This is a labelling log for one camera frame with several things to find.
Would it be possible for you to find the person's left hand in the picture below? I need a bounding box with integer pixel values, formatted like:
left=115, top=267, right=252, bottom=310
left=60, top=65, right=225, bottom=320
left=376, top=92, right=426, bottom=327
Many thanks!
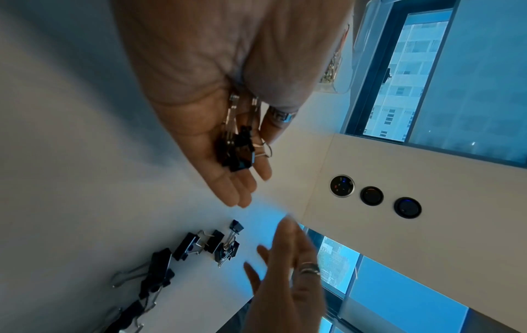
left=110, top=0, right=355, bottom=209

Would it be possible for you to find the person's right hand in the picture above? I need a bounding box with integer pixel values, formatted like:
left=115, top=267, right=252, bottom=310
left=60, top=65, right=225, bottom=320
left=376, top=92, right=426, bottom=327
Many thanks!
left=243, top=215, right=329, bottom=333

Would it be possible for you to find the small black binder clip bunch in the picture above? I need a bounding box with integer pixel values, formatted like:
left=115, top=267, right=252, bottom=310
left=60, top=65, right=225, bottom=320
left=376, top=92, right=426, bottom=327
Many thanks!
left=216, top=92, right=275, bottom=173

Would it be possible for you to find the pile of coloured paper clips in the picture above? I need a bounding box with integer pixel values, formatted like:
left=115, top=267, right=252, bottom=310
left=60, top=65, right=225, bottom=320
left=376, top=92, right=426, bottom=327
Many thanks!
left=320, top=24, right=351, bottom=84

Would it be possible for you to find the group of black binder clips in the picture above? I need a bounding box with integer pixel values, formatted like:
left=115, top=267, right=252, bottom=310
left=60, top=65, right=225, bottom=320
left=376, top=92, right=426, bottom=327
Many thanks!
left=110, top=219, right=245, bottom=333

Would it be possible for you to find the transparent box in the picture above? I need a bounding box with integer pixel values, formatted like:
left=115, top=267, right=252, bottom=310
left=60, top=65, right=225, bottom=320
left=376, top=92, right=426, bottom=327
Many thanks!
left=317, top=0, right=398, bottom=95

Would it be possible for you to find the window with roller blind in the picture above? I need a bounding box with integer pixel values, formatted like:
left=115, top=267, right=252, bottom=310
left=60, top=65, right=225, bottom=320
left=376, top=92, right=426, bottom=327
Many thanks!
left=302, top=225, right=470, bottom=333

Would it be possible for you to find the beige roller blind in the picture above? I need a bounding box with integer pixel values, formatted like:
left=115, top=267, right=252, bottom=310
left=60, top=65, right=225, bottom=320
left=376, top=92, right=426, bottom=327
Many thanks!
left=349, top=256, right=470, bottom=332

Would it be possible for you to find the silver-rimmed round socket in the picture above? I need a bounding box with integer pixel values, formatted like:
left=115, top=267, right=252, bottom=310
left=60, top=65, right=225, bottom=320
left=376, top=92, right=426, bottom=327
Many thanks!
left=329, top=174, right=356, bottom=198

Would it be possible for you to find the black round socket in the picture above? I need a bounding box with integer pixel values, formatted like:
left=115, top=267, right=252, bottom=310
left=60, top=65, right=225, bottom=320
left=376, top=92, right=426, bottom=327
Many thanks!
left=393, top=195, right=423, bottom=220
left=359, top=185, right=385, bottom=207

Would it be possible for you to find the white socket panel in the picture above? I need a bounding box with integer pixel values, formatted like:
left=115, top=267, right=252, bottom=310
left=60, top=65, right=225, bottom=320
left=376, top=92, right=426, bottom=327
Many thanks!
left=302, top=132, right=527, bottom=314

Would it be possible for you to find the window behind long sofa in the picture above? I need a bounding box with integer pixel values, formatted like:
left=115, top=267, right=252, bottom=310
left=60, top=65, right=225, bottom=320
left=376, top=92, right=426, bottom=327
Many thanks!
left=344, top=0, right=527, bottom=168

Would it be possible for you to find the wide silver ring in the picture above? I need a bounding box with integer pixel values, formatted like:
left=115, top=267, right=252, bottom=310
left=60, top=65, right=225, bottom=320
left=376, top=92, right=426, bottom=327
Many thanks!
left=298, top=261, right=321, bottom=278

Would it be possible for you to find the silver patterned thumb ring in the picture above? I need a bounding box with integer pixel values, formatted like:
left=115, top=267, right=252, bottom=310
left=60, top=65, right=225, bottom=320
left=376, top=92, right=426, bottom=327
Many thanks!
left=267, top=106, right=299, bottom=124

